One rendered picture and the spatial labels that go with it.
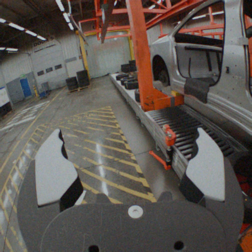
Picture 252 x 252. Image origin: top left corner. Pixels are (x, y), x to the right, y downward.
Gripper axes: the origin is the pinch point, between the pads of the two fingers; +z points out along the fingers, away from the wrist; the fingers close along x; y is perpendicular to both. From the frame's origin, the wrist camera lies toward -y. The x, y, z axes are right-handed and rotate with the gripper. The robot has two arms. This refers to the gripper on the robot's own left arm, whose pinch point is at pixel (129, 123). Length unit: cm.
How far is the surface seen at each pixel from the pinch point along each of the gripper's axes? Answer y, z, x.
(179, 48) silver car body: -27, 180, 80
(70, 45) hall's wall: -166, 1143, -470
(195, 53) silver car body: -24, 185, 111
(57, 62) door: -27, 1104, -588
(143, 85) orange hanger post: 29, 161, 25
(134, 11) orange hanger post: -71, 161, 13
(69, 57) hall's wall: -56, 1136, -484
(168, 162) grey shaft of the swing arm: 100, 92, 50
